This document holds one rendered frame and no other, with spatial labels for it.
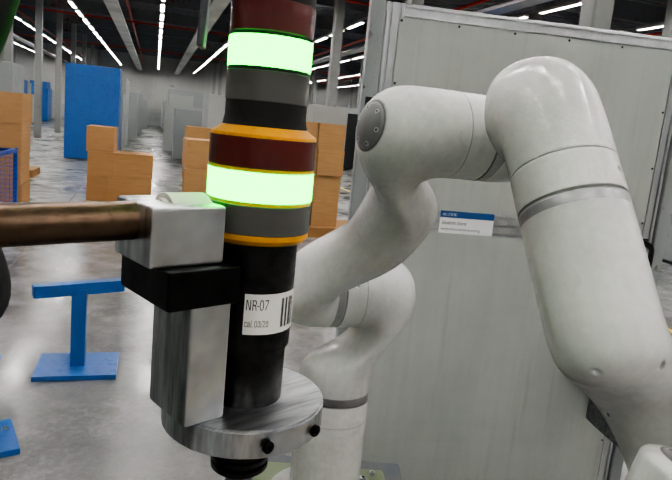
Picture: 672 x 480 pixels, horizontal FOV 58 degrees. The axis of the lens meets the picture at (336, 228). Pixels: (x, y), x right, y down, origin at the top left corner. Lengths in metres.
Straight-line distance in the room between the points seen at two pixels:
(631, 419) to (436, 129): 0.33
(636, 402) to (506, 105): 0.27
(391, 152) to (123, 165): 8.92
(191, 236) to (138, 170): 9.29
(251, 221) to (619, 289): 0.32
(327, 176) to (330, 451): 7.61
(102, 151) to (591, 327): 9.17
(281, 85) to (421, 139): 0.42
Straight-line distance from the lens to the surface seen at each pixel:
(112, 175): 9.52
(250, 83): 0.24
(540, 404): 2.55
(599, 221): 0.50
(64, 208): 0.21
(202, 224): 0.22
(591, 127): 0.54
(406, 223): 0.76
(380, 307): 0.97
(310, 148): 0.24
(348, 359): 0.99
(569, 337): 0.49
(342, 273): 0.87
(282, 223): 0.24
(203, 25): 0.25
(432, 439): 2.46
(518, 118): 0.55
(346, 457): 1.05
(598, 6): 7.21
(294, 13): 0.24
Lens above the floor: 1.58
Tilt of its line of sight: 10 degrees down
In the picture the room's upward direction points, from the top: 6 degrees clockwise
